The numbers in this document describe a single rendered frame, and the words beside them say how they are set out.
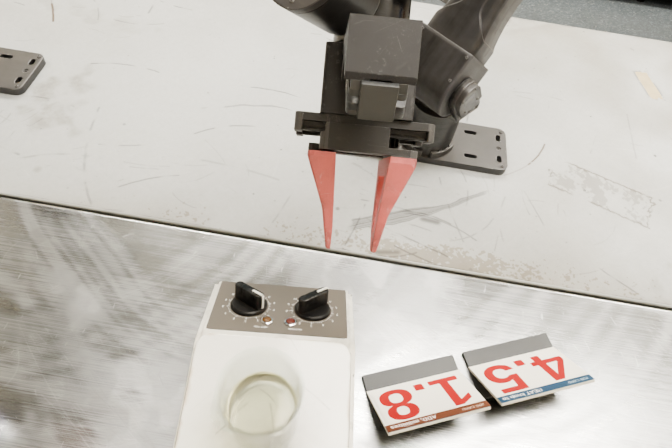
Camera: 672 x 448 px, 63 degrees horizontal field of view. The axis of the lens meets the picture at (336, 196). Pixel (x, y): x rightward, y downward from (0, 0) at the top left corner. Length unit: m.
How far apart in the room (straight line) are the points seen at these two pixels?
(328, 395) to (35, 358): 0.27
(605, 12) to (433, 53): 2.38
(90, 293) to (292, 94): 0.35
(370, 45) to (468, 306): 0.33
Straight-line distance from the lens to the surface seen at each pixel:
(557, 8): 2.83
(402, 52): 0.33
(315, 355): 0.43
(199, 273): 0.57
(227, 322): 0.47
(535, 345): 0.58
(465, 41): 0.57
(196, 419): 0.42
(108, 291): 0.58
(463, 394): 0.51
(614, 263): 0.67
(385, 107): 0.33
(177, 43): 0.81
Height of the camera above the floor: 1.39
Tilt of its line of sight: 53 degrees down
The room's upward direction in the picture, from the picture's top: 8 degrees clockwise
